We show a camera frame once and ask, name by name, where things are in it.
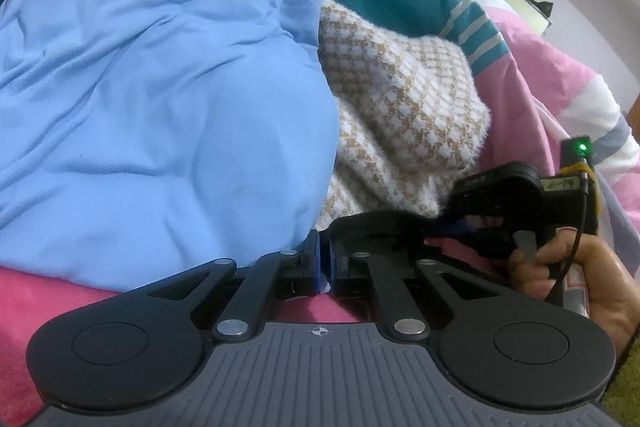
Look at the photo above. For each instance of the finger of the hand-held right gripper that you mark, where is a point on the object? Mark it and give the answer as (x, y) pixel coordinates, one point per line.
(452, 231)

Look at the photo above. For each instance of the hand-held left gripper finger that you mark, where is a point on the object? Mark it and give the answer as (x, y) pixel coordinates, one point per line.
(327, 264)
(315, 267)

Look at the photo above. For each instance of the pink floral bed sheet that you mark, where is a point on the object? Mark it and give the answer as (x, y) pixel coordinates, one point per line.
(30, 307)

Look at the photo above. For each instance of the person's right hand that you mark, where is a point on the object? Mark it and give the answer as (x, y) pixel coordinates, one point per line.
(610, 292)

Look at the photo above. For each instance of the black pants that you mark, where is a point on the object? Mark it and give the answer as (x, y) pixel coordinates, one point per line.
(385, 224)

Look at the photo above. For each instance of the green shaggy rug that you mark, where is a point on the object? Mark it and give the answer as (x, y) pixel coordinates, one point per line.
(625, 392)

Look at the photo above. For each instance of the light blue garment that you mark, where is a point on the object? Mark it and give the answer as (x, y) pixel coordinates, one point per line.
(150, 107)

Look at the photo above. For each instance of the beige checked knit sweater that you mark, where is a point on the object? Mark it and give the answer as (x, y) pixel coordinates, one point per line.
(400, 107)

